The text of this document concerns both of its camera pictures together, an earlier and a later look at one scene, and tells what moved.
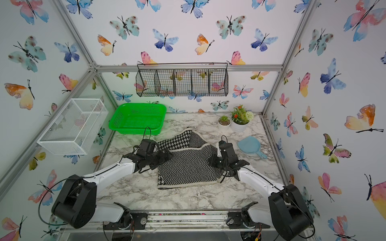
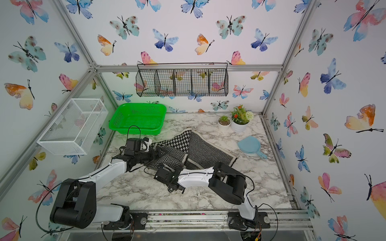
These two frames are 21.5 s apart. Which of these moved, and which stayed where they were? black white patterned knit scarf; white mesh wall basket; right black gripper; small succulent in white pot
Moved: right black gripper
Stayed: black white patterned knit scarf; white mesh wall basket; small succulent in white pot
